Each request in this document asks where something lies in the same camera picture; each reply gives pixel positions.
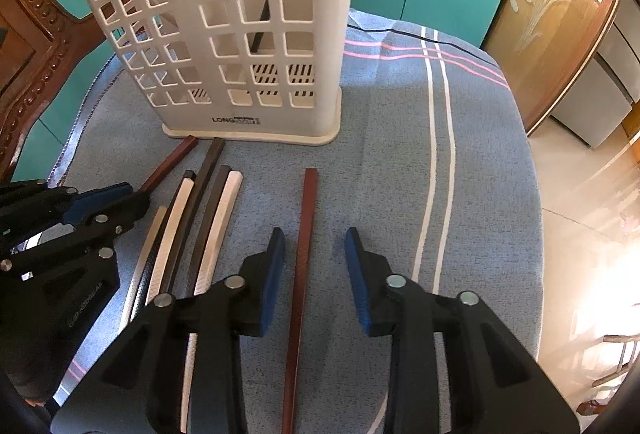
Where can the blue striped towel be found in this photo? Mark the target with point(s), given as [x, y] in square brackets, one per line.
[380, 153]

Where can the wooden stool frame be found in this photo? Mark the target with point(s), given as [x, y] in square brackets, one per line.
[620, 344]

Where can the grey cabinet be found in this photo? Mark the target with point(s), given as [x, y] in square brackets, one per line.
[595, 103]

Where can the dark brown chopstick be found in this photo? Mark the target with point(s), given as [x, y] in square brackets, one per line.
[200, 194]
[210, 214]

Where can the carved wooden chair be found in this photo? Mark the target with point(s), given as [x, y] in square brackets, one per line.
[30, 63]

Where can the white plastic lattice basket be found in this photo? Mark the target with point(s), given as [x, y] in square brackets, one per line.
[335, 38]

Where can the wooden door with etched glass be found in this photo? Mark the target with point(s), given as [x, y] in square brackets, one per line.
[550, 13]

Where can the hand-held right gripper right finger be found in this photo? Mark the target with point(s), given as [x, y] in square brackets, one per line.
[359, 286]

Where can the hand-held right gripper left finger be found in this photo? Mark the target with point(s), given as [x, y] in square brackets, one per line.
[267, 286]

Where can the red-brown chopstick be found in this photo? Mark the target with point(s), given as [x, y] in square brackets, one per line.
[302, 264]
[172, 161]

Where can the white chopstick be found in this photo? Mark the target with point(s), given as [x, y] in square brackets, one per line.
[220, 224]
[152, 234]
[172, 229]

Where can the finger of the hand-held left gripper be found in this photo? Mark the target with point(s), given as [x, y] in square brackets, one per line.
[127, 211]
[97, 205]

